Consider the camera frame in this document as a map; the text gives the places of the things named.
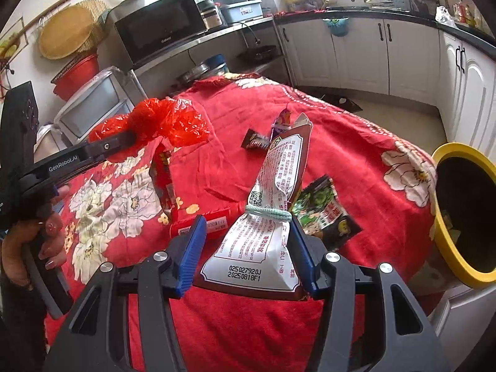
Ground red snack box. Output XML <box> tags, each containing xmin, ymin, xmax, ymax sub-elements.
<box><xmin>149</xmin><ymin>144</ymin><xmax>232</xmax><ymax>240</ymax></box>

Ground red plastic bag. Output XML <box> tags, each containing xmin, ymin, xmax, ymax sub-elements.
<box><xmin>88</xmin><ymin>97</ymin><xmax>209</xmax><ymax>148</ymax></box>

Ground green black snack wrapper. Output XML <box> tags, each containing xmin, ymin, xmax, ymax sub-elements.
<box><xmin>292</xmin><ymin>175</ymin><xmax>362</xmax><ymax>251</ymax></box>

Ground white red snack bag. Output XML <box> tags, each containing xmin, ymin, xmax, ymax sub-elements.
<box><xmin>194</xmin><ymin>113</ymin><xmax>313</xmax><ymax>301</ymax></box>

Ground dark candy bar wrapper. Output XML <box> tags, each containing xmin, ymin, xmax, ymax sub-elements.
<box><xmin>241</xmin><ymin>129</ymin><xmax>271</xmax><ymax>151</ymax></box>

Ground purple candy wrapper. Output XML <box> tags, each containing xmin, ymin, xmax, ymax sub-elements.
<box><xmin>270</xmin><ymin>108</ymin><xmax>291</xmax><ymax>140</ymax></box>

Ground yellow trash bin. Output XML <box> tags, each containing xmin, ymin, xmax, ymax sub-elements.
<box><xmin>433</xmin><ymin>143</ymin><xmax>495</xmax><ymax>288</ymax></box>

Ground left hand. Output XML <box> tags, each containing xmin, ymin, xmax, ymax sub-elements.
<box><xmin>1</xmin><ymin>183</ymin><xmax>72</xmax><ymax>289</ymax></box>

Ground red plastic basin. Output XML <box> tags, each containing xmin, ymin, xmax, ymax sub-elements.
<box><xmin>51</xmin><ymin>51</ymin><xmax>99</xmax><ymax>102</ymax></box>

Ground white toaster oven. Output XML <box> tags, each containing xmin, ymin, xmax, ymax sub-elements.
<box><xmin>54</xmin><ymin>66</ymin><xmax>147</xmax><ymax>145</ymax></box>

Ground round bamboo tray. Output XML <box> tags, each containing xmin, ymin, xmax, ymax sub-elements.
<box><xmin>38</xmin><ymin>0</ymin><xmax>109</xmax><ymax>60</ymax></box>

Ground black microwave oven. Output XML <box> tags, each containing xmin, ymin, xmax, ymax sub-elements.
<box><xmin>105</xmin><ymin>0</ymin><xmax>206</xmax><ymax>71</ymax></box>

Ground red floral tablecloth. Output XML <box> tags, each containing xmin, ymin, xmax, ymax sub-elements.
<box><xmin>61</xmin><ymin>75</ymin><xmax>436</xmax><ymax>371</ymax></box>

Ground steel pots on shelf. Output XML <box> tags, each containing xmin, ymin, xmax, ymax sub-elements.
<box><xmin>177</xmin><ymin>54</ymin><xmax>229</xmax><ymax>87</ymax></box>

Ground black frying pan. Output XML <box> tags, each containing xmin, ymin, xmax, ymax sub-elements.
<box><xmin>238</xmin><ymin>45</ymin><xmax>277</xmax><ymax>64</ymax></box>

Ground blue plastic storage box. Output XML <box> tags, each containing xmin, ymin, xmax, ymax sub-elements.
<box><xmin>220</xmin><ymin>0</ymin><xmax>263</xmax><ymax>25</ymax></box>

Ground teal hanging basket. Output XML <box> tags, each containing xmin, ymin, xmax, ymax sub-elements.
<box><xmin>324</xmin><ymin>18</ymin><xmax>349</xmax><ymax>37</ymax></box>

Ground white plastic bag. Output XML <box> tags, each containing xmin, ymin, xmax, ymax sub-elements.
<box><xmin>436</xmin><ymin>5</ymin><xmax>457</xmax><ymax>29</ymax></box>

